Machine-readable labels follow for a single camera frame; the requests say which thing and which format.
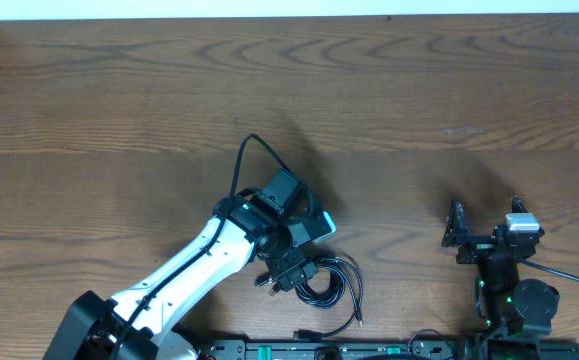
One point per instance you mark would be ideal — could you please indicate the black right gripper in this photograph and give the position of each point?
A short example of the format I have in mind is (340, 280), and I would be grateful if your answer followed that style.
(482, 241)

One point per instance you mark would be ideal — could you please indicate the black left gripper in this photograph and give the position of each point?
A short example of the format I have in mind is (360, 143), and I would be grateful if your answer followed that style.
(291, 270)

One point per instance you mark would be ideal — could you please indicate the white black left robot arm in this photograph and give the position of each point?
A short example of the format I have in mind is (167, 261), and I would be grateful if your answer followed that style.
(272, 223)

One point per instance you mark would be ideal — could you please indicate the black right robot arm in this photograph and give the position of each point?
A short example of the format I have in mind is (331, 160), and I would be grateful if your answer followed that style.
(518, 312)

